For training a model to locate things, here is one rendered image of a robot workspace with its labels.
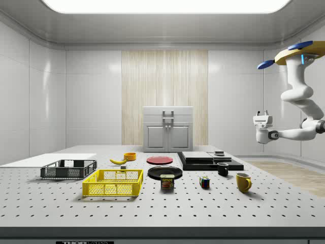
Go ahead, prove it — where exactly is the puzzle cube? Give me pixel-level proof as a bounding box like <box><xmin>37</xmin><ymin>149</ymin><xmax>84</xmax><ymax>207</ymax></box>
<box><xmin>199</xmin><ymin>175</ymin><xmax>211</xmax><ymax>189</ymax></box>

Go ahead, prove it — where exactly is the yellow mug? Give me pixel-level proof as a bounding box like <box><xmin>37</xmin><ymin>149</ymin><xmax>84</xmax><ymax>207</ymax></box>
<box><xmin>235</xmin><ymin>172</ymin><xmax>253</xmax><ymax>193</ymax></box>

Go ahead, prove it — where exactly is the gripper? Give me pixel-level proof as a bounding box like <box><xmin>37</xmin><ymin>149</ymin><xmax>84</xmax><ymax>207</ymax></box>
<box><xmin>252</xmin><ymin>109</ymin><xmax>274</xmax><ymax>129</ymax></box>

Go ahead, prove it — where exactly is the yellow basket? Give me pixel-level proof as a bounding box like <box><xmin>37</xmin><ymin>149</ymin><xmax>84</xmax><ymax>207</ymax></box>
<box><xmin>81</xmin><ymin>169</ymin><xmax>144</xmax><ymax>198</ymax></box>

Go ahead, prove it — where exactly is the black mug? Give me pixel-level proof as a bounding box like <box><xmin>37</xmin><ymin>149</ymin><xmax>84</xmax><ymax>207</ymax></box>
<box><xmin>216</xmin><ymin>162</ymin><xmax>230</xmax><ymax>177</ymax></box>

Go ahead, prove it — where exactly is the flat-sided can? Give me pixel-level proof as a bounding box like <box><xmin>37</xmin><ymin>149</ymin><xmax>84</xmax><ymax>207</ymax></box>
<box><xmin>159</xmin><ymin>174</ymin><xmax>176</xmax><ymax>191</ymax></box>

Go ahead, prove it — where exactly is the black plate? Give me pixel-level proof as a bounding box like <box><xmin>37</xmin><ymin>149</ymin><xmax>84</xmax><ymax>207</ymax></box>
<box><xmin>147</xmin><ymin>165</ymin><xmax>184</xmax><ymax>180</ymax></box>

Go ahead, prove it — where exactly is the white board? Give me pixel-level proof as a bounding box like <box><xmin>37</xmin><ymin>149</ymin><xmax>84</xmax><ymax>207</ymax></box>
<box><xmin>0</xmin><ymin>153</ymin><xmax>98</xmax><ymax>168</ymax></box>

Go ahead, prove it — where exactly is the dark grey basket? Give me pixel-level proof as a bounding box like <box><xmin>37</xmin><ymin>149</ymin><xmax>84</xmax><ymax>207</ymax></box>
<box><xmin>40</xmin><ymin>159</ymin><xmax>98</xmax><ymax>180</ymax></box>

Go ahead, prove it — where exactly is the drone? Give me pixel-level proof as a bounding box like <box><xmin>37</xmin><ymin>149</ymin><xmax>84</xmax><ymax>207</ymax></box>
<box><xmin>256</xmin><ymin>40</ymin><xmax>325</xmax><ymax>70</ymax></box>

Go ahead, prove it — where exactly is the white cabinet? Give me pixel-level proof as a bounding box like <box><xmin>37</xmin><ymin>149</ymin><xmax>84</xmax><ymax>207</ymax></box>
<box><xmin>142</xmin><ymin>106</ymin><xmax>194</xmax><ymax>153</ymax></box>

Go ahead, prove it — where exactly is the black stove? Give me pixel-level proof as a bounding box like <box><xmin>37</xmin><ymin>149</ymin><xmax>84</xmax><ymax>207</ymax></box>
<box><xmin>176</xmin><ymin>150</ymin><xmax>245</xmax><ymax>171</ymax></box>

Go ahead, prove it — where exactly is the red plate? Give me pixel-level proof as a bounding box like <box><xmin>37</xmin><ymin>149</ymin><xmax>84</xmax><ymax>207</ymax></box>
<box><xmin>146</xmin><ymin>156</ymin><xmax>174</xmax><ymax>165</ymax></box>

